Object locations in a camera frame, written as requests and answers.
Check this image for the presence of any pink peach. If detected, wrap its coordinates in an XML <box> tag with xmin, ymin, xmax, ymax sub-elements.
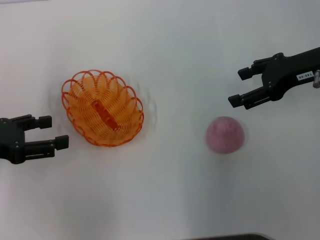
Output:
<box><xmin>204</xmin><ymin>115</ymin><xmax>248</xmax><ymax>154</ymax></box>

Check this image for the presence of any orange plastic woven basket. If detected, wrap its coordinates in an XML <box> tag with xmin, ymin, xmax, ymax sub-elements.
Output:
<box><xmin>61</xmin><ymin>69</ymin><xmax>145</xmax><ymax>148</ymax></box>

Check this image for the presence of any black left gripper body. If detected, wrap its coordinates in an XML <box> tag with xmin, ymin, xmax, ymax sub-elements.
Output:
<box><xmin>0</xmin><ymin>116</ymin><xmax>27</xmax><ymax>165</ymax></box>

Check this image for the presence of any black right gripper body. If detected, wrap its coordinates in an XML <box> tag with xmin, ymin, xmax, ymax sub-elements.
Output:
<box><xmin>261</xmin><ymin>46</ymin><xmax>320</xmax><ymax>102</ymax></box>

